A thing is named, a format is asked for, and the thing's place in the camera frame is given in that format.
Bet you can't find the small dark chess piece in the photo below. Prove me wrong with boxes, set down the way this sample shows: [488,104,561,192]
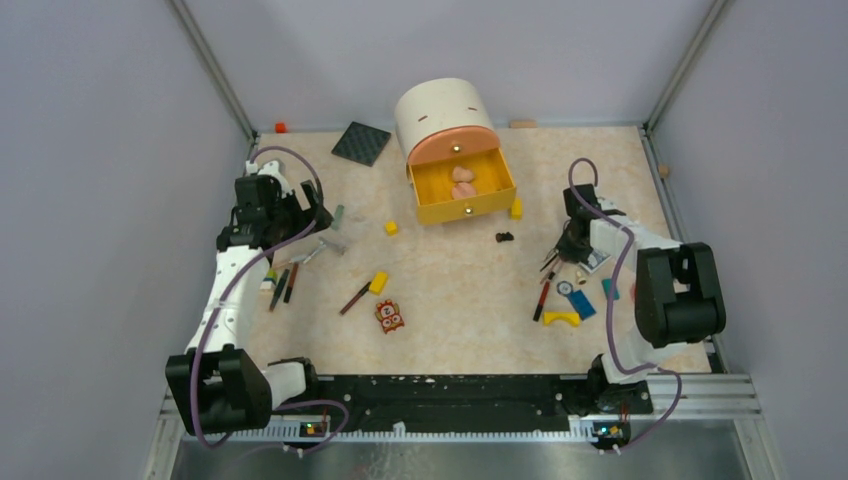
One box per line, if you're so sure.
[495,232,514,243]

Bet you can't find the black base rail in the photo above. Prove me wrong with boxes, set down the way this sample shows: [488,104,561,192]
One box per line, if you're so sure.
[292,374,654,433]

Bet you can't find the small silver white tube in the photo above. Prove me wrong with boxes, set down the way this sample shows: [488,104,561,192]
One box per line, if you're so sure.
[301,244,326,264]

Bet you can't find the beige makeup sponge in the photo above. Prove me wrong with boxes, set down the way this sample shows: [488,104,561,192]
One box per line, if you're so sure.
[451,166,475,183]

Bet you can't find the yellow block near drawer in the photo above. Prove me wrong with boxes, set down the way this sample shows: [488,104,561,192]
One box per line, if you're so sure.
[509,198,523,220]

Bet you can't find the green tube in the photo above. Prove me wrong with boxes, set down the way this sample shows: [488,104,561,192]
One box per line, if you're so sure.
[331,204,345,231]

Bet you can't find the dark eyeliner pencil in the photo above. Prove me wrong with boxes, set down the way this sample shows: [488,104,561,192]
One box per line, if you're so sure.
[268,268,290,312]

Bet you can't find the yellow rectangular block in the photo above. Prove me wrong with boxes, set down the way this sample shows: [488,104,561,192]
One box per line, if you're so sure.
[368,271,389,295]

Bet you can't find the teal small block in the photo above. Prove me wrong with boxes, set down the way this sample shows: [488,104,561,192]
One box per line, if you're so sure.
[601,278,620,301]

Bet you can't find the wooden block at back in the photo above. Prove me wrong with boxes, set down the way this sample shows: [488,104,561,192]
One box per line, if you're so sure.
[509,119,538,129]

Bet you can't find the red owl number puzzle piece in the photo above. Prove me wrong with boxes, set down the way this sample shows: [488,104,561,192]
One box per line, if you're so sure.
[375,299,405,334]

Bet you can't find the round small watch dial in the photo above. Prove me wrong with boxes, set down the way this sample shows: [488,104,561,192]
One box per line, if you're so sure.
[556,280,575,297]

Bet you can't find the yellow arch block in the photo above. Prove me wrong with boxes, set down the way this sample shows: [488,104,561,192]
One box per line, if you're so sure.
[542,311,582,327]

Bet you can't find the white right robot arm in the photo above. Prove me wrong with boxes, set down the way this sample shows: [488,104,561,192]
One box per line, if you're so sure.
[555,184,726,412]

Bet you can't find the red black pen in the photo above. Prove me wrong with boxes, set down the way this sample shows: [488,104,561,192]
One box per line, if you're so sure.
[533,272,556,322]

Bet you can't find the blue rectangular block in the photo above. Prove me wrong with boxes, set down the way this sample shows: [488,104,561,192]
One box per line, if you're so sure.
[567,290,596,321]

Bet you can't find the cream round drawer organizer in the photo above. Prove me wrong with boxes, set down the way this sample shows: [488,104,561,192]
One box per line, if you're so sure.
[394,78,501,166]

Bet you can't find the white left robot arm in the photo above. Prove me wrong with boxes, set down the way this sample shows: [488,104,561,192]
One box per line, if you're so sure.
[165,159,333,438]

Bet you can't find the yellow drawer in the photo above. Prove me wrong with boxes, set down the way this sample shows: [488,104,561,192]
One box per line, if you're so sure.
[407,148,517,225]

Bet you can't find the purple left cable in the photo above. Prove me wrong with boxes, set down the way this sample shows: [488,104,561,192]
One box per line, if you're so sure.
[189,145,351,456]

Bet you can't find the black makeup brush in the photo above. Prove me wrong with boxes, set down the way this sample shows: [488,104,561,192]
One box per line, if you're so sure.
[540,247,566,284]

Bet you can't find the dark red lip gloss tube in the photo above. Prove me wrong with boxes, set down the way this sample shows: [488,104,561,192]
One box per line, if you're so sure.
[339,282,371,315]

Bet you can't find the black textured square mat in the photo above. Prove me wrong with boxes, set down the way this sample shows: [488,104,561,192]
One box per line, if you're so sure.
[331,122,391,167]

